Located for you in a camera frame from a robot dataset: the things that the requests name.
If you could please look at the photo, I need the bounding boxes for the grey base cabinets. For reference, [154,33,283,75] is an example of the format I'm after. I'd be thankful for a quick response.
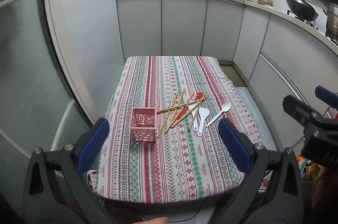
[116,0,338,158]

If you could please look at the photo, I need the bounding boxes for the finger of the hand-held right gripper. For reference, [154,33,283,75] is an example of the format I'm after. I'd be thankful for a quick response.
[315,86,338,106]
[282,95,323,130]

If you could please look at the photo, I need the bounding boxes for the person's left hand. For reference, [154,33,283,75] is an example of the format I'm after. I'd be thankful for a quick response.
[143,217,168,224]

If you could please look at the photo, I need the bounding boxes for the black wok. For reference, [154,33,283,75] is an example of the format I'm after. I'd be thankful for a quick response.
[278,0,319,22]

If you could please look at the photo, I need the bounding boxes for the white long-handled plastic spoon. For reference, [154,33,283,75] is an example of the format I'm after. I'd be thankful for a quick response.
[206,102,232,127]

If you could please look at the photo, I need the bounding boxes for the steel pot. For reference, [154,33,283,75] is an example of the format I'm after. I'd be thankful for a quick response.
[323,1,338,38]

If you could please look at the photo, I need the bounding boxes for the striped patterned tablecloth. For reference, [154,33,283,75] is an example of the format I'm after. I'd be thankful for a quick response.
[88,55,262,205]

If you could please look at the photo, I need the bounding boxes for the orange plastic bag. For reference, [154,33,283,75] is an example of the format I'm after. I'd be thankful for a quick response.
[296,155,321,182]

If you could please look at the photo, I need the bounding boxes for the sliding glass door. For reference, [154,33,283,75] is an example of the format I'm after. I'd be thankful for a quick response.
[0,0,103,161]

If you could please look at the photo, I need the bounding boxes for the white textured rice paddle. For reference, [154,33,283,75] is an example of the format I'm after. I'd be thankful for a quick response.
[198,107,210,137]

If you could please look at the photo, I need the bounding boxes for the white soup spoon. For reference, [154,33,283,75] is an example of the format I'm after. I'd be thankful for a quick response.
[188,104,199,132]

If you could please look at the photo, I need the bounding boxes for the red plastic spoon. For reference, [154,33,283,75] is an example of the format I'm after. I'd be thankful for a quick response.
[176,92,205,120]

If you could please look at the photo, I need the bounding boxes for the person's right forearm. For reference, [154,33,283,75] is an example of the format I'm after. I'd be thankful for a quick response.
[311,167,338,224]

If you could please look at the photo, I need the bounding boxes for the pink perforated utensil holder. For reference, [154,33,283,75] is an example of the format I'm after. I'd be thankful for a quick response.
[129,107,158,144]

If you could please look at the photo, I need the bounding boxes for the gas stove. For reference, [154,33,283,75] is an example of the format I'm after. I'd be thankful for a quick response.
[286,10,338,43]

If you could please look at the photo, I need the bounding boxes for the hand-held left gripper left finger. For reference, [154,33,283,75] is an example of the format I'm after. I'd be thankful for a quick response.
[22,117,114,224]

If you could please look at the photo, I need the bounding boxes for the bunch of wooden chopsticks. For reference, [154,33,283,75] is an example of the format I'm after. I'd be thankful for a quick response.
[157,88,210,138]

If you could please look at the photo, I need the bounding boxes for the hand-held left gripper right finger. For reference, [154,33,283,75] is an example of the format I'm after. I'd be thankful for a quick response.
[209,118,305,224]

